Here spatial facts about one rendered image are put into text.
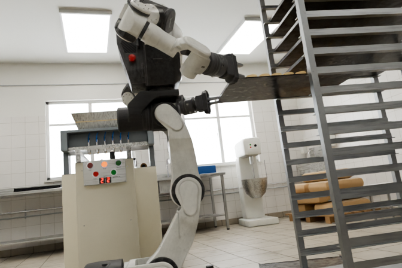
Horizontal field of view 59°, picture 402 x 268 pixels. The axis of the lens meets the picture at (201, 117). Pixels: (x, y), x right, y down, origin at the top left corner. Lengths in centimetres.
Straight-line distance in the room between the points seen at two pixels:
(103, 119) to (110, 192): 96
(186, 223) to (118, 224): 74
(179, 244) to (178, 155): 37
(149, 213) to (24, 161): 365
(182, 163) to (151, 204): 135
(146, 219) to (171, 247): 134
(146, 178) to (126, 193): 72
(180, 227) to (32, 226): 477
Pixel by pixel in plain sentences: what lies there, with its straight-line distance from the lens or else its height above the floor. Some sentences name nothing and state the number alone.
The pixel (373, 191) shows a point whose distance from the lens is 166.
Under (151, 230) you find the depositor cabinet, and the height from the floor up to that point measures 35.
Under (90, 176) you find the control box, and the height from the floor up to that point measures 75.
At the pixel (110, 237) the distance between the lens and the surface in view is 220.
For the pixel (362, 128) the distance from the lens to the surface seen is 167.
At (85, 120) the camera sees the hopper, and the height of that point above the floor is 126.
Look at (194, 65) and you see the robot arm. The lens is 128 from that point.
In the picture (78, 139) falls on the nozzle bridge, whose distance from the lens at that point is 303.
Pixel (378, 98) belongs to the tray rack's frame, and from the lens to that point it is 228.
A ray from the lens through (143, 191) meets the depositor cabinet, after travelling 288.
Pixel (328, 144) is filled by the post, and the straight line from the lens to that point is 155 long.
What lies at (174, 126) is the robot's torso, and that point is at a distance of 155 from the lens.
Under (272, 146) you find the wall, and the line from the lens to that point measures 699.
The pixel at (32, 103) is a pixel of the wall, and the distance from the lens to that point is 640.
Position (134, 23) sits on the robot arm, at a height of 116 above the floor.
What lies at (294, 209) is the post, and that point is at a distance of 195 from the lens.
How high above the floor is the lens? 58
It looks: 12 degrees up
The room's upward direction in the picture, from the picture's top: 7 degrees counter-clockwise
